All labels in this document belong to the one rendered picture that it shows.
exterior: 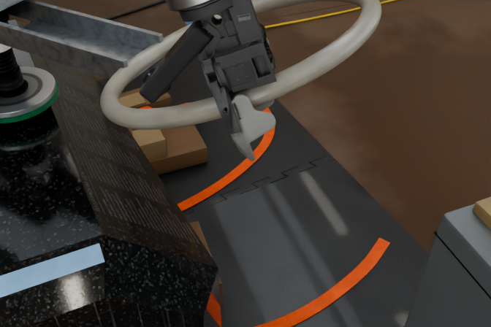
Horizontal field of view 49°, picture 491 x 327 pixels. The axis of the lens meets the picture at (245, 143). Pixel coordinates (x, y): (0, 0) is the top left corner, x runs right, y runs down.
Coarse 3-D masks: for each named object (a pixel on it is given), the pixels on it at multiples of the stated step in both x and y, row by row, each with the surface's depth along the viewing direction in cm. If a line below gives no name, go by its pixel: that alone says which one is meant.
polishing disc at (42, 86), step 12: (24, 72) 141; (36, 72) 141; (48, 72) 141; (36, 84) 137; (48, 84) 137; (24, 96) 132; (36, 96) 132; (48, 96) 133; (0, 108) 129; (12, 108) 129; (24, 108) 129; (36, 108) 130
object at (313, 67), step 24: (264, 0) 108; (288, 0) 106; (312, 0) 103; (336, 0) 98; (360, 0) 86; (360, 24) 75; (168, 48) 107; (336, 48) 71; (120, 72) 97; (288, 72) 69; (312, 72) 70; (264, 96) 69; (120, 120) 78; (144, 120) 74; (168, 120) 72; (192, 120) 71
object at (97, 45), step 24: (24, 0) 120; (0, 24) 111; (48, 24) 120; (72, 24) 117; (96, 24) 113; (120, 24) 110; (24, 48) 111; (48, 48) 107; (72, 48) 103; (96, 48) 111; (120, 48) 111; (144, 48) 110; (96, 72) 104
